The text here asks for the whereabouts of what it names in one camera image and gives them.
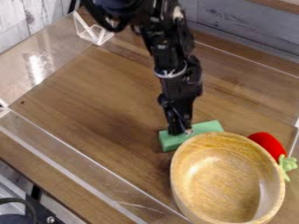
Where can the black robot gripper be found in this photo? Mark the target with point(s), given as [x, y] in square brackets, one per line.
[180, 91]

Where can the green foam block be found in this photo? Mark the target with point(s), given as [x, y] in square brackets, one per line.
[171, 142]

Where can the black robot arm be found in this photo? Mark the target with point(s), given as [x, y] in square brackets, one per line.
[158, 20]

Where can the brown wooden bowl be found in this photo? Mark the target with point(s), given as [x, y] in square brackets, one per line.
[226, 180]

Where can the red plush strawberry toy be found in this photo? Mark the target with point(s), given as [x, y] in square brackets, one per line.
[276, 150]

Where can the clear acrylic front barrier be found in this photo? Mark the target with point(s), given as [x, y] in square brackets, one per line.
[96, 194]

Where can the black equipment base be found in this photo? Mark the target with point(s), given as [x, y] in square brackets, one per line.
[32, 212]

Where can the clear acrylic corner bracket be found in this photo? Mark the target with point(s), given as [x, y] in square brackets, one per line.
[95, 33]

